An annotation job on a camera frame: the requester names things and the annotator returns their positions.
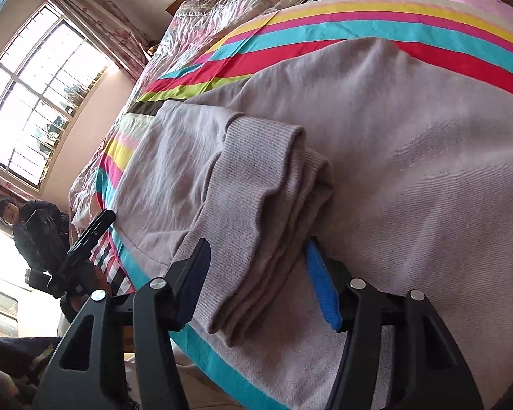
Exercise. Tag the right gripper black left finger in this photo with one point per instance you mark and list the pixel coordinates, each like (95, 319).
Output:
(87, 368)

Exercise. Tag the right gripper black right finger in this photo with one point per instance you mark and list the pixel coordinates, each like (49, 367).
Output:
(398, 352)

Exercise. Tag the lilac purple pants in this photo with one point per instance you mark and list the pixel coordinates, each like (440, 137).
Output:
(402, 170)

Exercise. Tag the plaid checked cloth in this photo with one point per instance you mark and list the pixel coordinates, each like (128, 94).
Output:
(106, 258)

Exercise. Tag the person in black jacket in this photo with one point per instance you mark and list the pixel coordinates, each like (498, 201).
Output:
(28, 244)

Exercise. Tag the pink floral curtain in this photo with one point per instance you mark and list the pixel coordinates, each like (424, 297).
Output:
(105, 24)

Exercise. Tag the pink floral quilt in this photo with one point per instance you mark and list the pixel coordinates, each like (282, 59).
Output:
(196, 26)

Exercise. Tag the rainbow striped bed sheet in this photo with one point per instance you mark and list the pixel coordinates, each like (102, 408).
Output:
(447, 35)

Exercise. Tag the window with white frame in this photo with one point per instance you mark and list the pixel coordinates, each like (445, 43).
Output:
(47, 70)

